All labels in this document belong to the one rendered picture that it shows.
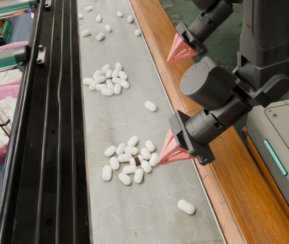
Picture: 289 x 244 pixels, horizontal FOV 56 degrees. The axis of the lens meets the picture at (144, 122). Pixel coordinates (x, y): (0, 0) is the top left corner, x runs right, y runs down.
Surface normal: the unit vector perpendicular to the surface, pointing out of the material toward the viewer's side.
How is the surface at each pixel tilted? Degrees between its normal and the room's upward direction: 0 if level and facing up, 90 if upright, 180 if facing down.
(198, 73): 42
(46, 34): 58
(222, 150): 0
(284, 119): 0
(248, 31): 95
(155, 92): 0
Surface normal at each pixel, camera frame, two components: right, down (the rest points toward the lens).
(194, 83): -0.75, -0.40
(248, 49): -0.95, 0.33
